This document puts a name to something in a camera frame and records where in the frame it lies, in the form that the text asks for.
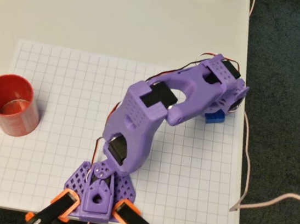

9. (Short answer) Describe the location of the red white black servo wire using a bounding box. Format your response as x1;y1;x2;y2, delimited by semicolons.
90;39;242;191

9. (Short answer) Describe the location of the pink cable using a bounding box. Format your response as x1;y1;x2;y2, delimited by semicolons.
222;0;300;221

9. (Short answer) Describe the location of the blue toy brick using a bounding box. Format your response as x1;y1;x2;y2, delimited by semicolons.
205;110;227;127

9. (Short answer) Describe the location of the orange black table clamp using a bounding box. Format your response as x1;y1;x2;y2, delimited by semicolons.
110;197;165;224
24;183;83;224

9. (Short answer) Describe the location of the red plastic cup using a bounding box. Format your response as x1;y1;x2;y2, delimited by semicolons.
0;72;46;140

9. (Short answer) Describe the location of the white grid paper sheet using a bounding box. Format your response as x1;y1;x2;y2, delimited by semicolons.
0;37;257;224

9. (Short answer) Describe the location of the purple robot base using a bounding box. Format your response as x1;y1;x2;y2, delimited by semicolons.
59;158;141;224

